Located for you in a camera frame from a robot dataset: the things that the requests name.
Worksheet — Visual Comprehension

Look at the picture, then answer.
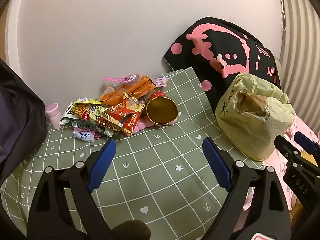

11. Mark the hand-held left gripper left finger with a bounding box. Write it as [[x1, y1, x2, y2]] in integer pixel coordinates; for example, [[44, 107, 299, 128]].
[[26, 138, 117, 240]]

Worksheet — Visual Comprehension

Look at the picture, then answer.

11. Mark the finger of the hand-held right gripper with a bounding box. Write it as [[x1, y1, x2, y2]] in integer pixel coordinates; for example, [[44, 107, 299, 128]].
[[274, 135, 304, 166], [294, 131, 320, 154]]

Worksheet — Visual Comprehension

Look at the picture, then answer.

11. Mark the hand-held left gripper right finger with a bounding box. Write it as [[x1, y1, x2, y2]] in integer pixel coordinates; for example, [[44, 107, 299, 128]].
[[202, 137, 293, 240]]

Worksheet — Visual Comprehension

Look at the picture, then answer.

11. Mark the yellow plastic bag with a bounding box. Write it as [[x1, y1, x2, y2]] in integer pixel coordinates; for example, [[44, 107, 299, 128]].
[[215, 73, 297, 162]]

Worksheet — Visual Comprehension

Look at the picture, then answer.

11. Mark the yellow snack wrapper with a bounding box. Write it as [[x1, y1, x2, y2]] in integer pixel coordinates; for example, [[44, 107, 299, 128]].
[[72, 97, 110, 125]]

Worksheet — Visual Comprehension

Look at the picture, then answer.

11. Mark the orange snack wrapper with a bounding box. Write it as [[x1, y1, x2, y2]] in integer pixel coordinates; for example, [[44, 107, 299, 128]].
[[99, 76, 157, 105]]

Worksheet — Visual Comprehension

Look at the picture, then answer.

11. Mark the long pink candy wrapper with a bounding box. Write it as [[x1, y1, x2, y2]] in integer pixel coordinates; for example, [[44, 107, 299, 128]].
[[104, 74, 139, 84]]

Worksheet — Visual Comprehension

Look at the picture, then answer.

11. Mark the pink floral bed sheet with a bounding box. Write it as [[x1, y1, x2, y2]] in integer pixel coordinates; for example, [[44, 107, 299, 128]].
[[240, 115, 320, 230]]

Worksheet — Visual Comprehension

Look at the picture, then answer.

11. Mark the yellow pillow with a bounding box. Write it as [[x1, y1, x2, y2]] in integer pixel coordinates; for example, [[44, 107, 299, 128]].
[[301, 151, 318, 167]]

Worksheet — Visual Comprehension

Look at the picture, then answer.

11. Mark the white and blue tissue packet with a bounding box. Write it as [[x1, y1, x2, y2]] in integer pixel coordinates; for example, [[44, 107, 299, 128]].
[[73, 127, 95, 143]]

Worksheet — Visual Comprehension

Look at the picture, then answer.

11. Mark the pink plastic packet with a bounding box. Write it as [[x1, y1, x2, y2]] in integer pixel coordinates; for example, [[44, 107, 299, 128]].
[[126, 116, 179, 137]]

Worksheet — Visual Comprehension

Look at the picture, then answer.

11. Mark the red snack wrapper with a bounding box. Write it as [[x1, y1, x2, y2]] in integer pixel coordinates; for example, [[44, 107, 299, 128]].
[[101, 91, 146, 134]]

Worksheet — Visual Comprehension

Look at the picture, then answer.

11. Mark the green checked tablecloth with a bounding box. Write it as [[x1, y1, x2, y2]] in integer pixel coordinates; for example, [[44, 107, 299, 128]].
[[0, 66, 265, 240]]

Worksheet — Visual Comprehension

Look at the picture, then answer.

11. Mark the small pink bottle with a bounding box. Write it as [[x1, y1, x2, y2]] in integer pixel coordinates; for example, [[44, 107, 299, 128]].
[[45, 103, 63, 130]]

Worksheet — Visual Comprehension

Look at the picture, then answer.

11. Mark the beige headboard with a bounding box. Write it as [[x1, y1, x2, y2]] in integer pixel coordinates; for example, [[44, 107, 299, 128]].
[[274, 57, 283, 83]]

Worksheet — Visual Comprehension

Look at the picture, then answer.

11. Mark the red and gold paper cup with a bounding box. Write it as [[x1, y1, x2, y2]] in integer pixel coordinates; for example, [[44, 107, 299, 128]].
[[146, 91, 178, 125]]

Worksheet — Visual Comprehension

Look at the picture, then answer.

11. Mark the dark backpack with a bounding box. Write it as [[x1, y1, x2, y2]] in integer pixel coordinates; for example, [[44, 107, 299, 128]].
[[0, 59, 47, 185]]

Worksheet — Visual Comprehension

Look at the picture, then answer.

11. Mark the striped curtain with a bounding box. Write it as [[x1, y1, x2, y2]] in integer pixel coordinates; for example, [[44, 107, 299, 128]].
[[279, 0, 320, 120]]

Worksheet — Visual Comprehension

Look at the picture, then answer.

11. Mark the pale purple translucent wrapper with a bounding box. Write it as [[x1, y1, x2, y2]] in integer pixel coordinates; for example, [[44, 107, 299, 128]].
[[151, 76, 168, 87]]

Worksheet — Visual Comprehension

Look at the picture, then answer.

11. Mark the black cloth with pink print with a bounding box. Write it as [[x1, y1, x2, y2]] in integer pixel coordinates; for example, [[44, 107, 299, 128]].
[[164, 17, 283, 117]]

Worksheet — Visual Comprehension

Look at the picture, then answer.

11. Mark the white cable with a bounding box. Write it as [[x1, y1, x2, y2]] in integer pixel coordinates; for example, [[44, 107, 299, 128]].
[[280, 0, 287, 32]]

